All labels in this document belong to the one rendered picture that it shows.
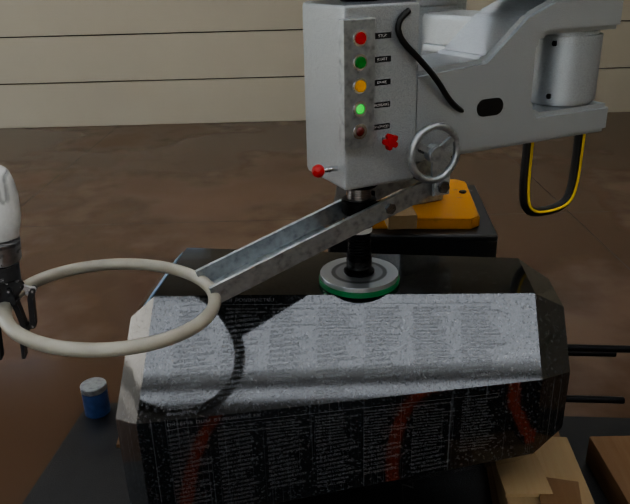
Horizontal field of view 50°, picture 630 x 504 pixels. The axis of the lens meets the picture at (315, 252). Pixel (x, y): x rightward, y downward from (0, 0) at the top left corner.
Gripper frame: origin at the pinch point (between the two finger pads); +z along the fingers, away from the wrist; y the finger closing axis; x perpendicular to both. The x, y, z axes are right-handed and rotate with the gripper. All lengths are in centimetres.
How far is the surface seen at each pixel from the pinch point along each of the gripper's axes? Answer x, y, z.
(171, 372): 6.0, 35.3, 13.9
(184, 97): 641, 51, 47
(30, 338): -18.3, 8.4, -11.0
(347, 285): 9, 81, -7
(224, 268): 13, 49, -12
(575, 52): 24, 143, -66
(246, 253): 14, 55, -15
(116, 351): -23.7, 25.3, -10.0
